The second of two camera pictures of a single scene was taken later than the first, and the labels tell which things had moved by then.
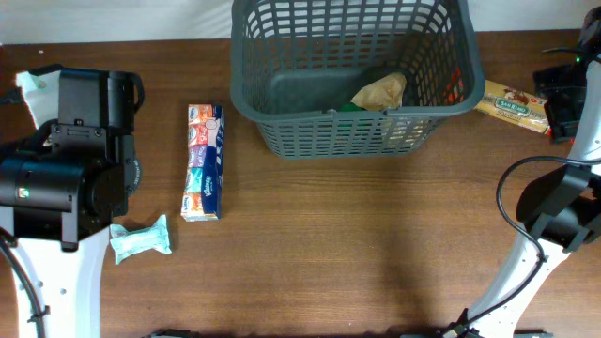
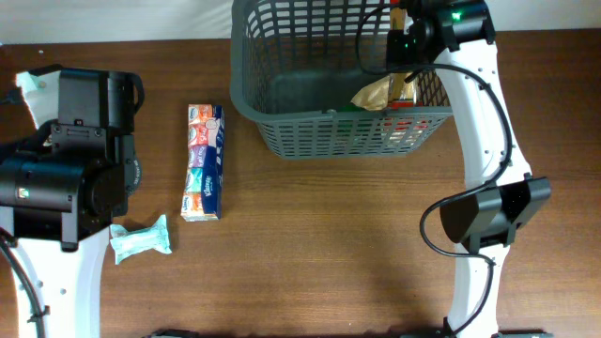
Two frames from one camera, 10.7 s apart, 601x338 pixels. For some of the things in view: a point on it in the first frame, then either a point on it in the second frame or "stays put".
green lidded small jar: x=351 y=107 stays put
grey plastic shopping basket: x=295 y=62 stays put
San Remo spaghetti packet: x=516 y=106 -> x=403 y=94
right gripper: x=558 y=117 -> x=395 y=40
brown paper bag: x=383 y=93 stays put
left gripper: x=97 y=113 stays put
